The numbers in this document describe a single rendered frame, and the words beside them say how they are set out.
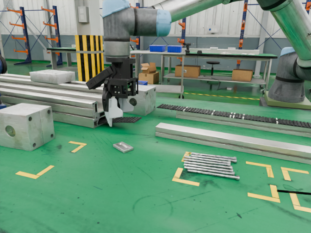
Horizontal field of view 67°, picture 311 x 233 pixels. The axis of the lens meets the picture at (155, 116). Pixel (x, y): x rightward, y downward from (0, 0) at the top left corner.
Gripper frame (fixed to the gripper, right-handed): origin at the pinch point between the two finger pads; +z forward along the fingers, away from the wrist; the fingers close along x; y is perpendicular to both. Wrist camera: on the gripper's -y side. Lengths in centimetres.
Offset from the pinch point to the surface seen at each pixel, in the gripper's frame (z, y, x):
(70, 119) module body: 0.4, -13.6, -5.0
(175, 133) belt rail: 0.2, 21.8, -2.0
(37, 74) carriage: -10, -47, 14
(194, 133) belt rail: -0.8, 27.2, -1.9
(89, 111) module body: -3.4, -5.8, -5.0
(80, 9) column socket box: -67, -226, 260
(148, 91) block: -6.8, 4.5, 16.6
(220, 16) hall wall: -99, -91, 760
